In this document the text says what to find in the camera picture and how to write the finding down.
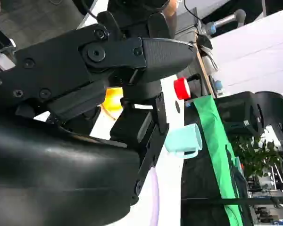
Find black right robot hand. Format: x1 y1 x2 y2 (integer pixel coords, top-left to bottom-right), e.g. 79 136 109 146
0 23 196 226

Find pale green mug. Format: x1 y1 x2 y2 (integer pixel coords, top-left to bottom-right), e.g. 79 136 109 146
164 123 203 161

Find orange toy bread roll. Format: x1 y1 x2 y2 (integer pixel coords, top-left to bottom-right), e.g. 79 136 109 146
103 87 124 113

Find lilac plate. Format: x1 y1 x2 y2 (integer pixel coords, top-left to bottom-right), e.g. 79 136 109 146
129 169 160 226

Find red tape roll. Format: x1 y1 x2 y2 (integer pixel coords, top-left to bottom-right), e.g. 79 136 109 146
174 77 191 99

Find black cabinet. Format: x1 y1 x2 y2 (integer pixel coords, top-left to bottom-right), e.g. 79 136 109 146
181 101 252 226

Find green cloth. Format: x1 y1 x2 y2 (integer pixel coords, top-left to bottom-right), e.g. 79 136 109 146
193 95 245 226

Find wooden strip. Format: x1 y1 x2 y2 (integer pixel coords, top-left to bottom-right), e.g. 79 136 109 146
195 46 216 97

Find person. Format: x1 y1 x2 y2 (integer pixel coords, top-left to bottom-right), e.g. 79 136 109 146
165 0 179 38

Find black machine housing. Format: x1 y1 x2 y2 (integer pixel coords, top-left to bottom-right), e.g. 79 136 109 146
214 91 267 137

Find green potted plant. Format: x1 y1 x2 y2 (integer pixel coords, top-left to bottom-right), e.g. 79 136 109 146
231 134 283 180

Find black chair shell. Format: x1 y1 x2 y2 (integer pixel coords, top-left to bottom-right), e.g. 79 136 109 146
255 90 283 142

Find thin black cable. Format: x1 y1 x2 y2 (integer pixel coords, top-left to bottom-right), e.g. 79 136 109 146
183 0 202 36

